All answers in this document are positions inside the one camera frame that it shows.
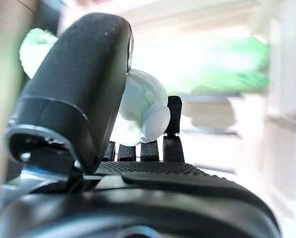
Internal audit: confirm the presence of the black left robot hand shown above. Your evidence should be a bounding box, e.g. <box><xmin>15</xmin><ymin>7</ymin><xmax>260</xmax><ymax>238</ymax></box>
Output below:
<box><xmin>0</xmin><ymin>12</ymin><xmax>281</xmax><ymax>238</ymax></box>

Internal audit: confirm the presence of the green napa cabbage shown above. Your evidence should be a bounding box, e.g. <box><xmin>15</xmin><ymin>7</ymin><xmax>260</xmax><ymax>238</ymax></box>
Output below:
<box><xmin>187</xmin><ymin>37</ymin><xmax>271</xmax><ymax>94</ymax></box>
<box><xmin>19</xmin><ymin>27</ymin><xmax>171</xmax><ymax>146</ymax></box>

